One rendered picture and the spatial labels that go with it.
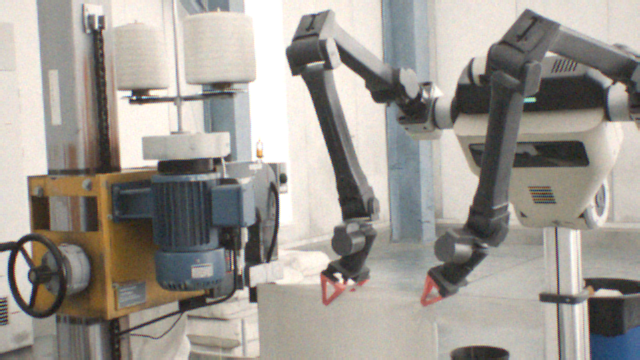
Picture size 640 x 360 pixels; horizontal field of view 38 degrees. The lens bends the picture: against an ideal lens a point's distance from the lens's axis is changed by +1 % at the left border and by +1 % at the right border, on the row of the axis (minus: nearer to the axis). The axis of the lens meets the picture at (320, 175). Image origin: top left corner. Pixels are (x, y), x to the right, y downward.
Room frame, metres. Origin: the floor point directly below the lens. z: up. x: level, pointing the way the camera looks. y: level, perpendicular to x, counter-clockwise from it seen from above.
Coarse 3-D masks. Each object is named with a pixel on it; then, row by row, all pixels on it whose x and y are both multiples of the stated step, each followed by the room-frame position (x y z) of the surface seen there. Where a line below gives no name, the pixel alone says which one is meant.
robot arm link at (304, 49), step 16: (304, 16) 2.10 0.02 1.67; (320, 16) 2.07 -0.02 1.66; (304, 32) 2.06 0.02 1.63; (320, 32) 2.03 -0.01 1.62; (336, 32) 2.10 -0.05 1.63; (304, 48) 2.03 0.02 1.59; (352, 48) 2.17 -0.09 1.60; (304, 64) 2.06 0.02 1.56; (352, 64) 2.20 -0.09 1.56; (368, 64) 2.22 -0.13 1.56; (384, 64) 2.29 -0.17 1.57; (368, 80) 2.28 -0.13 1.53; (384, 80) 2.28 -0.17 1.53; (400, 80) 2.29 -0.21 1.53; (416, 80) 2.37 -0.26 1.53
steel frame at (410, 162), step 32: (192, 0) 7.95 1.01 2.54; (224, 0) 8.24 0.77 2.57; (384, 0) 10.89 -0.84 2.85; (416, 0) 10.69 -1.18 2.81; (384, 32) 10.88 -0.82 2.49; (416, 32) 10.67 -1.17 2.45; (416, 64) 10.65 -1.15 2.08; (224, 128) 8.28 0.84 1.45; (416, 160) 10.84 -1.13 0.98; (416, 192) 10.85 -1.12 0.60; (416, 224) 10.86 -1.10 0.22
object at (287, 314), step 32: (256, 288) 2.31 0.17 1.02; (288, 288) 2.25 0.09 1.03; (320, 288) 2.26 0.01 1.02; (352, 288) 2.22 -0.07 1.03; (384, 288) 2.16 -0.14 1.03; (288, 320) 2.26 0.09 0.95; (320, 320) 2.18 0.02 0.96; (352, 320) 2.13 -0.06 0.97; (384, 320) 2.11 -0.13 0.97; (416, 320) 2.09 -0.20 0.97; (288, 352) 2.26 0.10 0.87; (320, 352) 2.18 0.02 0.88; (352, 352) 2.13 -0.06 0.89; (384, 352) 2.11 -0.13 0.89; (416, 352) 2.09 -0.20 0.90
